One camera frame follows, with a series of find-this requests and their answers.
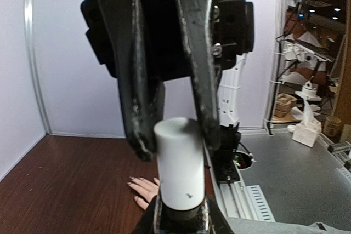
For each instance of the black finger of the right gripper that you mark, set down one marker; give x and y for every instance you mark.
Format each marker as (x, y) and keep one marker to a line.
(142, 94)
(195, 19)

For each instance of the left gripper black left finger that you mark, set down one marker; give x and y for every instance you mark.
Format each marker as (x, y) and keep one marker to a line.
(150, 220)

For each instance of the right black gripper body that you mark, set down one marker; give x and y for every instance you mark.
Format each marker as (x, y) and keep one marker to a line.
(234, 31)

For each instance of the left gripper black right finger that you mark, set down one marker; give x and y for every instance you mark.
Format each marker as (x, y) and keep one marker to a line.
(210, 219)

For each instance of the white capped nail polish bottle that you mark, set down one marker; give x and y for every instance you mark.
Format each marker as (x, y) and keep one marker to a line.
(180, 163)

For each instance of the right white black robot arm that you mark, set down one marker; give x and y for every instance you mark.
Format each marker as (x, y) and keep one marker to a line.
(227, 80)

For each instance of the grey sleeved forearm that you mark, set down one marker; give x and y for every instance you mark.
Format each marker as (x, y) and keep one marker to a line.
(239, 225)

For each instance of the person's bare hand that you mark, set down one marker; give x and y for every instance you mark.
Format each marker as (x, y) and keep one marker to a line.
(143, 190)

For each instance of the right round controller board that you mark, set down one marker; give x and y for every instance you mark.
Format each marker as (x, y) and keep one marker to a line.
(243, 160)

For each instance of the background person white shirt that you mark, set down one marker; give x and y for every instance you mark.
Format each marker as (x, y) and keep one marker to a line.
(309, 67)

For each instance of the white tissue box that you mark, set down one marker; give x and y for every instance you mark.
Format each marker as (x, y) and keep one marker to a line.
(308, 130)

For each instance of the aluminium front frame rail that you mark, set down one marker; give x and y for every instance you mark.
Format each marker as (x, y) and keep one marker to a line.
(300, 184)

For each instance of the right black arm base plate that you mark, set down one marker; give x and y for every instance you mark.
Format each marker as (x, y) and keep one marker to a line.
(225, 171)

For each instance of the right aluminium corner post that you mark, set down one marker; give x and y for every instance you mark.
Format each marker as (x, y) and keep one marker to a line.
(280, 11)

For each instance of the aluminium corner post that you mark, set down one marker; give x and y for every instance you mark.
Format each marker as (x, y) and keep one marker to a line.
(280, 11)
(29, 26)

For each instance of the left aluminium corner post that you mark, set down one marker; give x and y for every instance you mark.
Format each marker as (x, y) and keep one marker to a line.
(29, 26)

